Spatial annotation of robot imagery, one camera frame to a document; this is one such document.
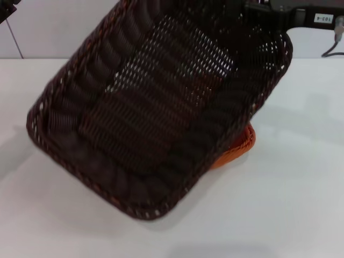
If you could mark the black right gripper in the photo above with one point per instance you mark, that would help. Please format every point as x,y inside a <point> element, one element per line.
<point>298,16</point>

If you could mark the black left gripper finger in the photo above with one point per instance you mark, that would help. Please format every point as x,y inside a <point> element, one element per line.
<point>6,8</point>

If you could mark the orange woven plastic basket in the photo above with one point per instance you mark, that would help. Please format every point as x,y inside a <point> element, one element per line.
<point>236,153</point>

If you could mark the dark brown woven plastic basket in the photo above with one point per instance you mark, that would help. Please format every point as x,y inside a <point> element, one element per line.
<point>150,113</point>

